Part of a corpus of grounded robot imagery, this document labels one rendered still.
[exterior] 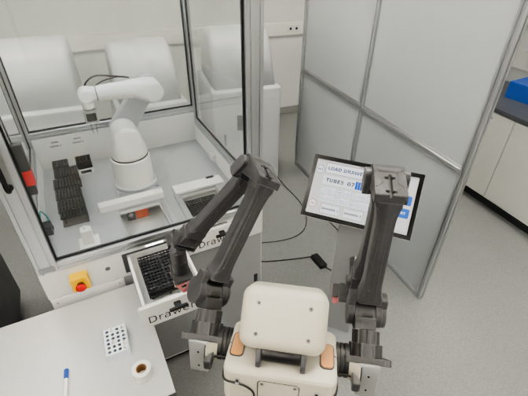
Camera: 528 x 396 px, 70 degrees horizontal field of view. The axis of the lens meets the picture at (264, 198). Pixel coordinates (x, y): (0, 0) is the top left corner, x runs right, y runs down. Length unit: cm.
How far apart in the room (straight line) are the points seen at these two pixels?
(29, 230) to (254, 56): 107
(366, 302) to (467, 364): 172
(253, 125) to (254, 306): 92
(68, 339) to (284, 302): 107
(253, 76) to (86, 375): 129
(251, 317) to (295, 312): 11
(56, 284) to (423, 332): 214
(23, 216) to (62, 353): 55
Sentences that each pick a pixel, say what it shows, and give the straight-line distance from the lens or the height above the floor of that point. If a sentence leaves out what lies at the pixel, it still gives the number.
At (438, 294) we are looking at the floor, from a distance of 303.
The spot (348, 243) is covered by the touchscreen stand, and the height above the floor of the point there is 76.
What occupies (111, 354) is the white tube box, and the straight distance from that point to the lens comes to 162.
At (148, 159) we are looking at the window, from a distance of 157.
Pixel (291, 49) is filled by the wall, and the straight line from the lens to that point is 523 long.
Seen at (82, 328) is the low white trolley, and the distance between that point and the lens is 179.
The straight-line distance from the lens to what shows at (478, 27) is 224.
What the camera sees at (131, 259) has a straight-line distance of 183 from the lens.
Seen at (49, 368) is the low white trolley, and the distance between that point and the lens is 173.
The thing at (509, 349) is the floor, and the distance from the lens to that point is 293.
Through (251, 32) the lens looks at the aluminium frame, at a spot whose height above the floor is 179.
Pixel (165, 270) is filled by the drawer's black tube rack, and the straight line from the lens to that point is 170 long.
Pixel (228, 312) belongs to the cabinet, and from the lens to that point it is 233.
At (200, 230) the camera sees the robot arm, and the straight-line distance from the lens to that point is 124.
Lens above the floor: 209
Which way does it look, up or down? 35 degrees down
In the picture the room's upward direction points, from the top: 1 degrees clockwise
